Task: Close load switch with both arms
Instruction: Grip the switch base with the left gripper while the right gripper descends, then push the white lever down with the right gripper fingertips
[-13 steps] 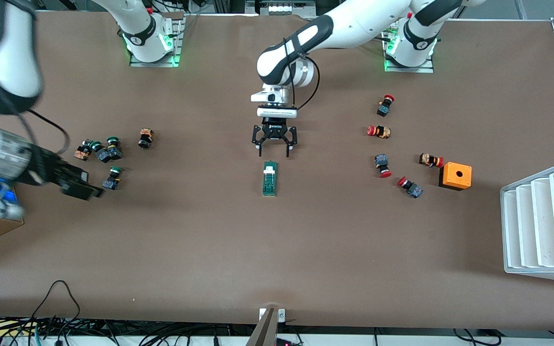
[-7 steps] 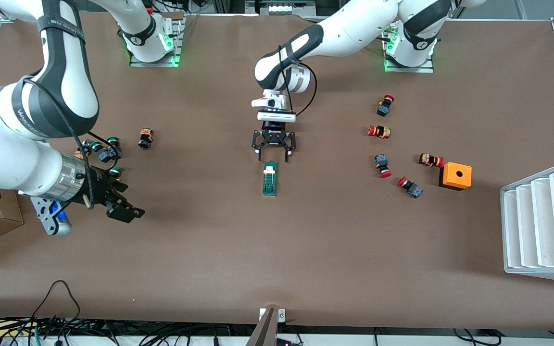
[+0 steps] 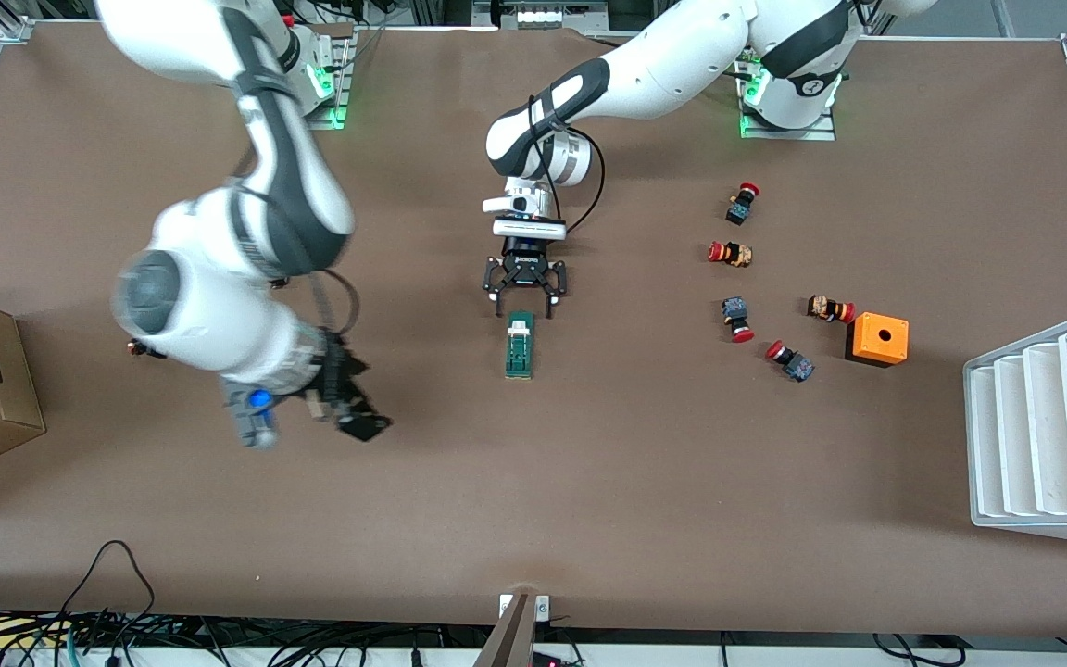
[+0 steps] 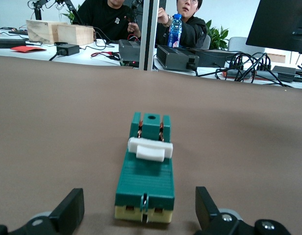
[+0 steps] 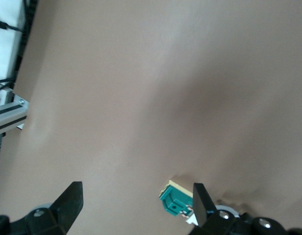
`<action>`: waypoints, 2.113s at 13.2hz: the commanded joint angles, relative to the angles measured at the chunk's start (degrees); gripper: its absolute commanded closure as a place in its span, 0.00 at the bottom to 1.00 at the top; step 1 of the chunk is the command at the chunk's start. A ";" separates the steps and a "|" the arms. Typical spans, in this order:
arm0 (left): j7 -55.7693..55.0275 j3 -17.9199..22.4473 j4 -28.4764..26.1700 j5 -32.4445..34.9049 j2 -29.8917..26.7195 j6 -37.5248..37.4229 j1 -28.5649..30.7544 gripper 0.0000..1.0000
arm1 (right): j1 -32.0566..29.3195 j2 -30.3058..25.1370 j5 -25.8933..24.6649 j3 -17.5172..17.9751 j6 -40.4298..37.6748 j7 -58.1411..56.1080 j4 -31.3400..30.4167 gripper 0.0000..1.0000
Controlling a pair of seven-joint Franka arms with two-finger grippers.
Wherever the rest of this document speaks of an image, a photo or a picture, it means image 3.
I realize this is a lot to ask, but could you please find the green load switch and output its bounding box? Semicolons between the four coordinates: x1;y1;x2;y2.
505;311;536;381

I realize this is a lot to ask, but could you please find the red button with blue block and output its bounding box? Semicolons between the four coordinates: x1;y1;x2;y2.
721;296;755;344
726;182;761;226
765;340;815;383

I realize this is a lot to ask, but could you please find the white light fixture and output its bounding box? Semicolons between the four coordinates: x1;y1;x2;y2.
494;0;609;31

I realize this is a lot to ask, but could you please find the orange button box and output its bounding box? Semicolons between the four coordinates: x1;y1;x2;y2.
845;312;910;369

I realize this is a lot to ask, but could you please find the yellow label tag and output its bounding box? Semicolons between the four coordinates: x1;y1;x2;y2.
0;619;71;649

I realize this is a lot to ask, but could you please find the white slotted rack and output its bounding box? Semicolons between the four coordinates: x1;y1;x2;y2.
963;309;1067;549

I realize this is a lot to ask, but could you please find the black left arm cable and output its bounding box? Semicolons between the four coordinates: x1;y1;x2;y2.
529;93;605;234

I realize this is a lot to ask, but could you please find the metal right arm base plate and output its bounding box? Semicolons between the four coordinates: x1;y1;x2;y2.
300;28;351;131

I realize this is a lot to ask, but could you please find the wooden camera mount bracket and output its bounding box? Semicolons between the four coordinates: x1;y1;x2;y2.
473;593;553;667

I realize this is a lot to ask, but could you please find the black looped cable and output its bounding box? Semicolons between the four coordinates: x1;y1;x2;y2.
52;540;157;640

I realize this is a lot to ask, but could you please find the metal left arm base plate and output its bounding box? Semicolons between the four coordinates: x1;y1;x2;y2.
739;56;837;142

